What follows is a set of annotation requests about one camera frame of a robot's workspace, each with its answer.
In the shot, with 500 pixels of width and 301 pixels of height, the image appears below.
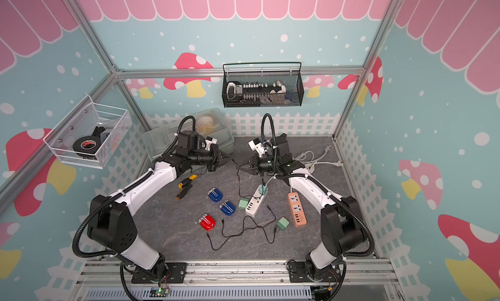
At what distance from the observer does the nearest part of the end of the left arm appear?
0.66 m

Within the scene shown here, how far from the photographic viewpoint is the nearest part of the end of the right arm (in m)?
0.64

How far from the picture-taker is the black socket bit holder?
89cm

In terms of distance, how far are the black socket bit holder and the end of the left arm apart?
25 cm
